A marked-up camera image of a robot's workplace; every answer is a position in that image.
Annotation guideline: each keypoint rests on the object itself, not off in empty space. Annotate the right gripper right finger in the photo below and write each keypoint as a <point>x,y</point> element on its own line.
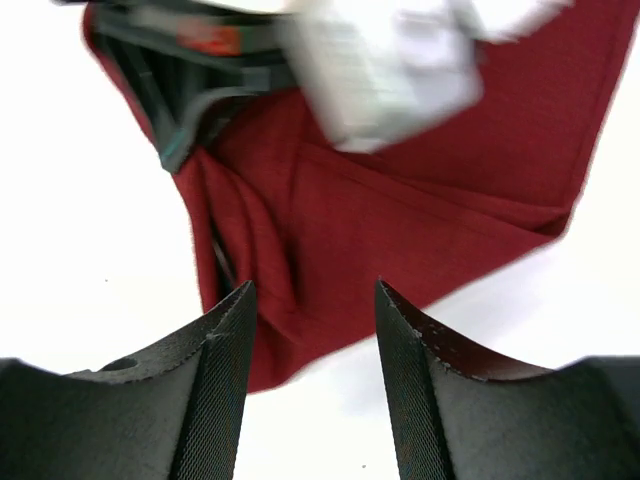
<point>460,410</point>

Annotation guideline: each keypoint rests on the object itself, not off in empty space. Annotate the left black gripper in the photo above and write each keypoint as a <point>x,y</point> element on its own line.
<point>177,58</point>

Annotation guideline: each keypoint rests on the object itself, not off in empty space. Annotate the dark red cloth napkin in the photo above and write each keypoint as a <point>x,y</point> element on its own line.
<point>314,228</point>

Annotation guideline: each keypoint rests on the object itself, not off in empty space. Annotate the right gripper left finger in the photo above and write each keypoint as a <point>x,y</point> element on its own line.
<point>172,410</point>

